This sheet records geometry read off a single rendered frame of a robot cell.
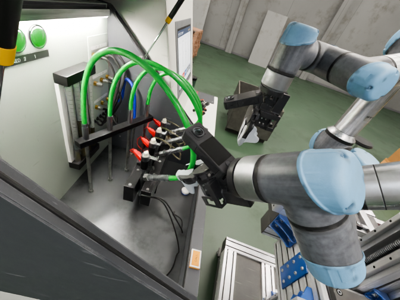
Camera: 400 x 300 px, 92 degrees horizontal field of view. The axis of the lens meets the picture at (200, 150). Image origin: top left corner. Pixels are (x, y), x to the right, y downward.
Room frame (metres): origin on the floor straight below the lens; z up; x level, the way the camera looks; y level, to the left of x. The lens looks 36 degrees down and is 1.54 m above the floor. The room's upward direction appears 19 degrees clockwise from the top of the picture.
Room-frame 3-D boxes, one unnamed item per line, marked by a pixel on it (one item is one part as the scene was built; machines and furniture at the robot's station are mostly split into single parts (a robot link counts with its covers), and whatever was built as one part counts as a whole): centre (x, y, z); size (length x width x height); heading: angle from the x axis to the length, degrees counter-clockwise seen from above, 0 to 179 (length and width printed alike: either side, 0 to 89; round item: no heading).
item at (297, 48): (0.58, -0.14, 1.51); 0.09 x 0.08 x 0.11; 119
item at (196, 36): (7.14, 1.76, 0.41); 1.10 x 0.75 x 0.82; 88
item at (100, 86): (0.69, 0.45, 1.20); 0.13 x 0.03 x 0.31; 5
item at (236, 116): (3.24, -0.62, 0.32); 0.92 x 0.76 x 0.64; 5
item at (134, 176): (0.60, 0.18, 0.91); 0.34 x 0.10 x 0.15; 5
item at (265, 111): (0.58, -0.14, 1.35); 0.09 x 0.08 x 0.12; 95
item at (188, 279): (0.50, -0.07, 0.87); 0.62 x 0.04 x 0.16; 5
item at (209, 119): (1.19, 0.08, 0.96); 0.70 x 0.22 x 0.03; 5
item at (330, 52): (0.61, -0.23, 1.51); 0.11 x 0.11 x 0.08; 29
